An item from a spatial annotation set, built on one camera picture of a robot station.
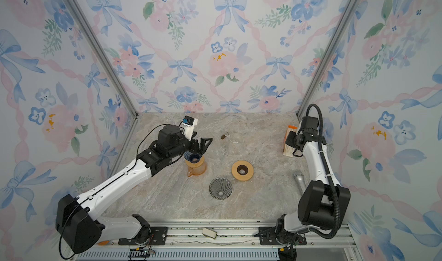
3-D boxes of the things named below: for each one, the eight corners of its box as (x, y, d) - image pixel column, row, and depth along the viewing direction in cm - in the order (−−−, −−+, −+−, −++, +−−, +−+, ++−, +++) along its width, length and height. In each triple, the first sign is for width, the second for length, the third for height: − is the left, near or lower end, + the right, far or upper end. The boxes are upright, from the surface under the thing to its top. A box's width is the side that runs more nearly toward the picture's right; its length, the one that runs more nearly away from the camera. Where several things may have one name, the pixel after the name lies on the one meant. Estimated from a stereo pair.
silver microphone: (297, 192, 88) (300, 189, 85) (293, 177, 94) (296, 174, 90) (305, 192, 88) (308, 189, 85) (300, 177, 94) (303, 174, 90)
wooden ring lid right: (231, 180, 93) (232, 178, 90) (231, 162, 99) (231, 160, 97) (253, 180, 93) (254, 178, 90) (251, 162, 99) (252, 160, 97)
